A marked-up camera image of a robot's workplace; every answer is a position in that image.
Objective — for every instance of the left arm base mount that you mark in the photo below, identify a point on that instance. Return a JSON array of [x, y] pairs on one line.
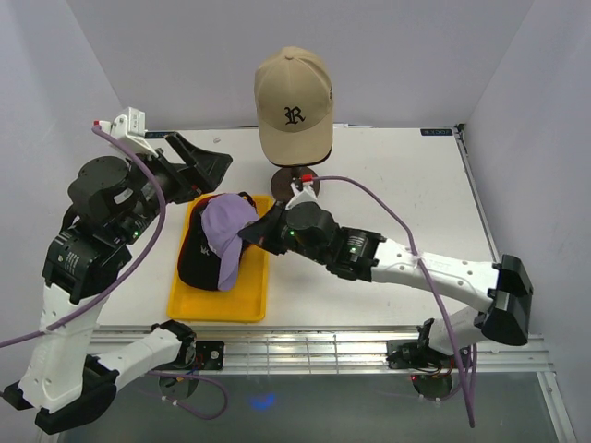
[[207, 355]]

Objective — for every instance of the aluminium frame rail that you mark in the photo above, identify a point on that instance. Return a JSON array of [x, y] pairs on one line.
[[334, 385]]

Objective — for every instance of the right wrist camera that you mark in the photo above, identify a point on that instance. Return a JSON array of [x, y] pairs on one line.
[[303, 191]]

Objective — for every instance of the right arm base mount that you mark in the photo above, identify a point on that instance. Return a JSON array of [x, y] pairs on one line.
[[416, 356]]

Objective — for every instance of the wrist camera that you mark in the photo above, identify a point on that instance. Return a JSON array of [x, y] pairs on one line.
[[129, 128], [303, 191]]

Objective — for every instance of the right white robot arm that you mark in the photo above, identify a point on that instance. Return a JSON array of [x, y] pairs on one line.
[[497, 297]]

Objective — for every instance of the purple baseball cap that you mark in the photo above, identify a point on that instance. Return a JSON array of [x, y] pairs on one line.
[[223, 218]]

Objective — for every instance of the yellow plastic tray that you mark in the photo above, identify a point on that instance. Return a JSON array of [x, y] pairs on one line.
[[245, 303]]

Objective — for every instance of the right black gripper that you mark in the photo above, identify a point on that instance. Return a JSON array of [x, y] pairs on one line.
[[263, 232]]

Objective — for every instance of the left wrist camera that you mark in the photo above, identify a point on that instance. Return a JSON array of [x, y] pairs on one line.
[[129, 128]]

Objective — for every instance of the beige baseball cap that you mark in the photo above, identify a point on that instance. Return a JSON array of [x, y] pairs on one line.
[[294, 101]]

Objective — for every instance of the dark wooden round stand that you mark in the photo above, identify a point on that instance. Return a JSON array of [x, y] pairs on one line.
[[281, 180]]

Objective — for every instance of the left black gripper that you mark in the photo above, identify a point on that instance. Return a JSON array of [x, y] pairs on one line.
[[203, 173]]

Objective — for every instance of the black cap gold R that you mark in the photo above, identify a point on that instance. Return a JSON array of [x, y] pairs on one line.
[[293, 158]]

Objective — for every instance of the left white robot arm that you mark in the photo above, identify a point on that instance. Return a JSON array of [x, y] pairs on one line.
[[114, 200]]

